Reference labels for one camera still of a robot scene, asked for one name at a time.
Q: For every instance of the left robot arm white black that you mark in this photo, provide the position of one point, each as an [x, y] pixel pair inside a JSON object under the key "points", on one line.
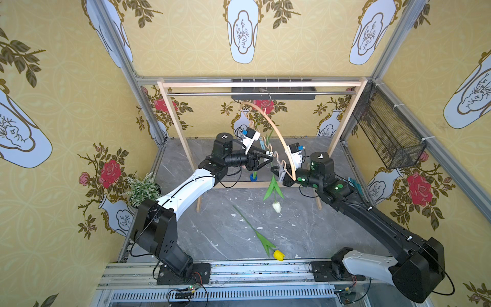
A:
{"points": [[155, 225]]}

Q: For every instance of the metal base rail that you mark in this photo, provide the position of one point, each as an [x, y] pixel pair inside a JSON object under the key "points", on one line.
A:
{"points": [[293, 282]]}

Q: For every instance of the metal rack rod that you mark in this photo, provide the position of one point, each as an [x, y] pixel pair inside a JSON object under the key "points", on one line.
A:
{"points": [[259, 93]]}

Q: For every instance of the potted green plant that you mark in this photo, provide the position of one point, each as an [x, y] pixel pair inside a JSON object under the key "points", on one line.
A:
{"points": [[142, 189]]}

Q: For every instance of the blue artificial tulip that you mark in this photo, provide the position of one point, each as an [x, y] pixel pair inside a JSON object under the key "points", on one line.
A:
{"points": [[265, 146]]}

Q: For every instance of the white artificial tulip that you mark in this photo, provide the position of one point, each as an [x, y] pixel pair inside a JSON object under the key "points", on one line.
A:
{"points": [[275, 194]]}

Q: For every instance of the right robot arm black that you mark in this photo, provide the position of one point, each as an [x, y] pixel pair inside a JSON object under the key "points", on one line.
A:
{"points": [[415, 265]]}

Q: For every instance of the black vent panel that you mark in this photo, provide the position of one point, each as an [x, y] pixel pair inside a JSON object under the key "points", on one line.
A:
{"points": [[275, 89]]}

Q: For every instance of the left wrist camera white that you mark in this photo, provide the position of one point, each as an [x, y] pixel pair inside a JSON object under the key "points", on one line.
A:
{"points": [[249, 137]]}

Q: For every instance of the yellow artificial tulip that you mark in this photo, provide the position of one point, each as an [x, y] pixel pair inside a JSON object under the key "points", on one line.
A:
{"points": [[270, 249]]}

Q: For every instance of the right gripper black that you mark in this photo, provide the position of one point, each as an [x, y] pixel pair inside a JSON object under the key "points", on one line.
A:
{"points": [[289, 178]]}

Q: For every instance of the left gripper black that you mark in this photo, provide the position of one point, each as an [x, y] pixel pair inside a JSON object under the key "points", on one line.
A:
{"points": [[252, 160]]}

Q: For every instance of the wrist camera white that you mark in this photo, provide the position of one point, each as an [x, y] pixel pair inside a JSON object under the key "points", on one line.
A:
{"points": [[249, 137], [296, 151]]}

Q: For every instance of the electronics board with wires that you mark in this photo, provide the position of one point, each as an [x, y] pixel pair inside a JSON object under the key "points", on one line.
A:
{"points": [[188, 294]]}

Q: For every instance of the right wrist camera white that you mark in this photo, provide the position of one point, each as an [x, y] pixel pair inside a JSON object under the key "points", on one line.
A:
{"points": [[296, 151]]}

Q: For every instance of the black wire mesh basket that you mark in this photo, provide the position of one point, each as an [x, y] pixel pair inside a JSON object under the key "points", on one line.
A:
{"points": [[394, 138]]}

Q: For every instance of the curved wooden clip hanger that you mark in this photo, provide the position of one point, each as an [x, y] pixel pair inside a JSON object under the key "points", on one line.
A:
{"points": [[292, 172]]}

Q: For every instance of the wooden clothes rack frame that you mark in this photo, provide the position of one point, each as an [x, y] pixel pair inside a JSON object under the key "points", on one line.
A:
{"points": [[358, 86]]}

